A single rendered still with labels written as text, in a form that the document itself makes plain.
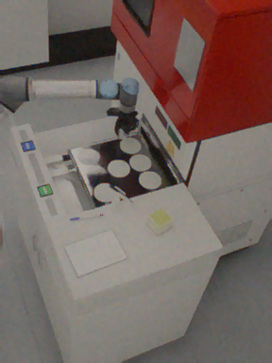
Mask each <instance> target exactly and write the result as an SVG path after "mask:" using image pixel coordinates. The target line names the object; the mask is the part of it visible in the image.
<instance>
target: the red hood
mask: <svg viewBox="0 0 272 363"><path fill-rule="evenodd" d="M110 29H111V30H112V32H113V35H114V36H115V38H116V39H117V41H118V42H119V43H120V44H121V45H122V46H123V48H124V50H125V51H126V53H127V55H128V56H129V58H130V60H131V61H132V63H133V64H134V66H135V67H136V69H137V70H138V72H139V73H140V74H141V75H142V77H143V78H144V80H145V82H146V85H147V86H148V88H149V89H150V90H151V92H152V93H153V95H154V96H155V97H156V98H157V100H158V101H159V103H160V104H161V106H162V107H163V110H164V111H165V113H166V114H167V116H168V117H169V119H170V120H171V122H172V123H173V124H174V125H175V127H176V129H177V130H178V132H179V135H180V137H181V138H182V140H184V142H185V143H186V144H187V143H191V142H194V141H197V140H205V139H208V138H212V137H214V136H218V135H222V134H226V133H229V132H232V131H236V130H242V129H245V128H249V127H253V126H257V125H259V124H266V123H270V122H272V0H113V5H112V16H111V27H110Z"/></svg>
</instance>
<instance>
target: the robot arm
mask: <svg viewBox="0 0 272 363"><path fill-rule="evenodd" d="M138 93H139V82H138V81H137V80H136V79H135V78H124V79H123V81H122V83H116V82H115V81H114V80H113V79H110V78H107V79H33V78H31V77H4V78H2V79H1V80H0V125H2V124H3V123H4V120H5V119H6V118H7V116H8V115H10V114H15V113H16V111H17V110H18V108H20V106H21V105H23V104H24V103H25V102H26V101H32V100H33V99H43V98H94V99H99V100H120V102H119V107H110V108H109V109H108V110H107V111H106V112H107V115H108V116H116V117H118V118H117V119H116V122H115V125H114V133H115V134H116V137H117V138H118V139H119V140H122V139H123V140H127V137H126V135H127V136H129V137H130V136H131V133H130V131H132V130H136V128H138V126H139V121H140V120H139V119H137V118H136V116H137V115H138V112H137V111H135V108H136V103H137V97H138ZM137 122H138V125H137Z"/></svg>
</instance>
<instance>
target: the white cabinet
mask: <svg viewBox="0 0 272 363"><path fill-rule="evenodd" d="M9 145H10V154H11V161H12V170H13V178H14V186H15V194H16V202H17V210H18V218H19V225H20V231H21V234H22V237H23V239H24V241H25V247H26V250H27V252H28V255H29V258H30V261H31V264H32V267H33V268H34V271H35V274H36V277H37V280H38V286H39V289H40V291H41V294H42V298H43V301H44V304H45V307H46V310H47V312H48V315H49V318H50V320H51V324H52V326H53V329H54V332H55V335H56V340H57V343H58V345H59V350H60V353H61V355H62V358H63V362H64V363H119V362H122V361H124V360H127V359H129V358H131V357H133V356H135V355H137V354H143V353H145V352H147V351H149V350H152V349H154V348H156V347H159V346H161V345H162V344H164V343H167V342H169V341H174V340H176V339H178V338H180V337H183V336H184V334H185V332H186V330H187V328H188V326H189V324H190V322H191V318H192V315H193V314H194V312H195V311H196V307H197V305H198V303H199V301H200V299H201V297H202V295H203V293H204V291H205V289H206V286H207V284H208V282H209V280H210V277H211V275H212V273H213V270H214V268H215V267H213V268H209V269H204V270H201V271H199V272H197V273H194V274H192V275H189V276H187V277H184V278H181V279H179V280H177V281H175V282H172V283H170V284H167V285H161V286H158V287H155V288H153V289H150V290H147V291H146V292H144V293H141V294H138V295H135V296H133V297H130V298H128V299H126V300H121V301H118V302H115V303H112V304H109V305H107V306H104V307H101V308H99V309H97V310H94V311H92V312H90V313H84V314H82V315H80V316H77V317H73V316H72V313H71V311H70V309H69V303H68V301H67V298H66V297H65V294H64V291H63V288H62V285H61V283H60V279H59V276H58V274H57V272H56V269H55V267H54V264H53V261H52V259H51V253H50V251H49V249H48V247H47V244H46V242H45V240H44V237H43V233H42V231H41V228H40V225H39V222H38V220H37V218H36V216H35V213H34V207H33V205H32V203H31V200H30V197H29V194H28V192H27V190H26V186H25V183H24V180H23V178H22V175H21V173H20V170H19V167H18V163H17V160H16V157H15V155H14V153H13V150H12V147H11V144H10V142H9Z"/></svg>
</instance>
